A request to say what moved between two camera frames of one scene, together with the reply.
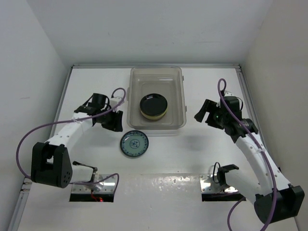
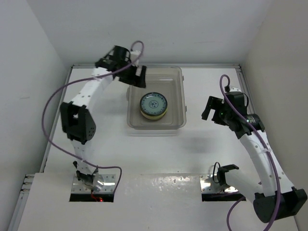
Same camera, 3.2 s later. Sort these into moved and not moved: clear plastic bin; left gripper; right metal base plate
Moved: left gripper
Not moved: clear plastic bin; right metal base plate
